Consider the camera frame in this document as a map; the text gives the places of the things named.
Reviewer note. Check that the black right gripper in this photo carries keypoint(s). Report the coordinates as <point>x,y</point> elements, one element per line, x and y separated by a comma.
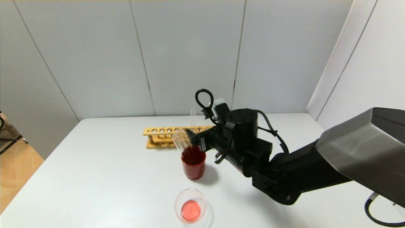
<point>201,141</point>

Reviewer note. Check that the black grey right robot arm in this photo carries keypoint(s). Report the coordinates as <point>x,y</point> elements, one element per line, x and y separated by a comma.
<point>316,167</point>

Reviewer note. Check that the yellow liquid glass test tube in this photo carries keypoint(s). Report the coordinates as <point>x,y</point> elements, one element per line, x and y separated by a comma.
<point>207,123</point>

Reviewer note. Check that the blue liquid glass test tube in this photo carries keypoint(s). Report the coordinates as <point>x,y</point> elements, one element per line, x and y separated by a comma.
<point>192,117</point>

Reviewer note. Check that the empty clear glass test tube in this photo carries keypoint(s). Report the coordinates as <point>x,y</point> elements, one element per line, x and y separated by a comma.
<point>177,142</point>
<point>181,142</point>

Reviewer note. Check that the wooden test tube rack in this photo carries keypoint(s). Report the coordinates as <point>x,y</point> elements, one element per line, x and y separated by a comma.
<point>158,142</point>

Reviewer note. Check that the red cup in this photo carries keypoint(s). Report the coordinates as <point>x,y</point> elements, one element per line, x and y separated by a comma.
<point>193,166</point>

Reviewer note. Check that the clear glass beaker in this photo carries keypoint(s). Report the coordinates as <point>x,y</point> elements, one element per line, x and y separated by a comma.
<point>191,207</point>

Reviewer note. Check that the black metal stand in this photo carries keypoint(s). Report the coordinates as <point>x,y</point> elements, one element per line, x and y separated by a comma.
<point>8,141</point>

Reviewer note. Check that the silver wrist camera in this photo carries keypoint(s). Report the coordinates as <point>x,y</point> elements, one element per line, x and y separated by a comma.
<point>220,106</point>

